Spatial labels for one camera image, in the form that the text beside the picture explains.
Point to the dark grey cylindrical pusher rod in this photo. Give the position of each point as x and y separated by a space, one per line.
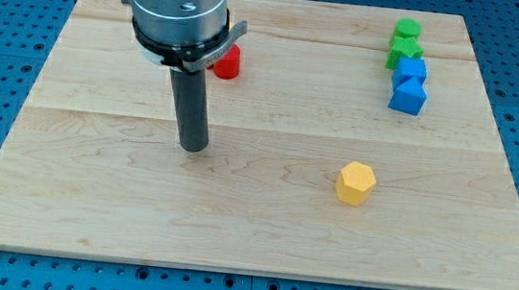
190 101

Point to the light wooden board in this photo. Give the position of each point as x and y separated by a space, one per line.
92 167

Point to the yellow hexagon block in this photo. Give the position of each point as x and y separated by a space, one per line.
354 184

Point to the red cylinder block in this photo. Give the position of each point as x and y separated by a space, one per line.
228 67

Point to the green star block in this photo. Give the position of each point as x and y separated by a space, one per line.
401 47

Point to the blue pyramid-top block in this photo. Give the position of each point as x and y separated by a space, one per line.
408 96

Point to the blue cube block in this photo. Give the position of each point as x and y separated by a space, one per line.
407 68

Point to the green cylinder block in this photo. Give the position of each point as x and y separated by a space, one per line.
405 28

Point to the black clamp with grey strap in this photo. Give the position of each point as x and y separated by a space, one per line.
190 58

